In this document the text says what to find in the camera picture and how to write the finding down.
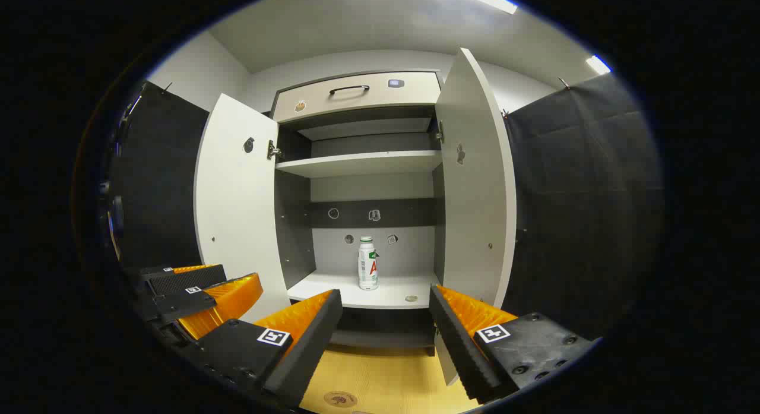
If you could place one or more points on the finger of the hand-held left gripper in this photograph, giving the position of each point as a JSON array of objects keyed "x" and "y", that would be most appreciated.
[
  {"x": 190, "y": 278},
  {"x": 178, "y": 304}
]

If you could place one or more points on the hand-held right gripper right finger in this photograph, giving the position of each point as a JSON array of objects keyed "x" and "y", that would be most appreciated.
[{"x": 460, "y": 348}]

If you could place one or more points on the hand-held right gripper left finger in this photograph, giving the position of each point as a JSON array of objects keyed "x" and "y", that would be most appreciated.
[{"x": 309, "y": 348}]

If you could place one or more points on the white cabinet door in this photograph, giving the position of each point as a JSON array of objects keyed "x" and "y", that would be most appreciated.
[
  {"x": 237, "y": 212},
  {"x": 475, "y": 194}
]

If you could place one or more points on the white cabinet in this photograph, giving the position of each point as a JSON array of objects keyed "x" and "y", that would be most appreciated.
[{"x": 368, "y": 292}]

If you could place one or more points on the white plastic bottle green label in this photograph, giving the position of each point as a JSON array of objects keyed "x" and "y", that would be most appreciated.
[{"x": 368, "y": 265}]

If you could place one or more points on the metal door hinge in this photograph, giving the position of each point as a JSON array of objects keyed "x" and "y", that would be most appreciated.
[
  {"x": 273, "y": 151},
  {"x": 439, "y": 132}
]

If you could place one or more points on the white cabinet shelf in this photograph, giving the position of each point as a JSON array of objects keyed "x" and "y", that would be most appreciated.
[{"x": 362, "y": 163}]

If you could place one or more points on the beige cabinet drawer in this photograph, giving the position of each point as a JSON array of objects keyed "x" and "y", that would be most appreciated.
[{"x": 368, "y": 102}]

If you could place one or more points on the black cloth hook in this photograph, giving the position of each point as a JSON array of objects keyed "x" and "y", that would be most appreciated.
[
  {"x": 167, "y": 87},
  {"x": 563, "y": 82}
]

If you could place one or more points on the small ceiling light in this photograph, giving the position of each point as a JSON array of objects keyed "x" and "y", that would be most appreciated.
[{"x": 598, "y": 64}]

